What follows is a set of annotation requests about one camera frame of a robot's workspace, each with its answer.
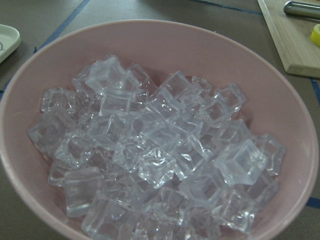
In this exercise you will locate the clear ice cubes pile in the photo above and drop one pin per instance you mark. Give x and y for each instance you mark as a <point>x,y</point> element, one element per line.
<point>140,161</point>

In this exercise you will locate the pink bowl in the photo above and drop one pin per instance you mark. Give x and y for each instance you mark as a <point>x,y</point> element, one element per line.
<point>161,47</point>

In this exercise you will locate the wooden cutting board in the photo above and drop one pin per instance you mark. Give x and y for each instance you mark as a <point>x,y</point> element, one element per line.
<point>291,36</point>

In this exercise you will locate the white serving tray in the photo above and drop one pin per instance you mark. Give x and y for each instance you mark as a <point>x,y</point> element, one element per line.
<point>10,39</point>

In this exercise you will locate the lemon half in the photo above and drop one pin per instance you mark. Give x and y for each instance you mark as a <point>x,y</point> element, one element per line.
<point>315,35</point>

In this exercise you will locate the metal muddler bar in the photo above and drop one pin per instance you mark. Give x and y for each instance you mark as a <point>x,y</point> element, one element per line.
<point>302,10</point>

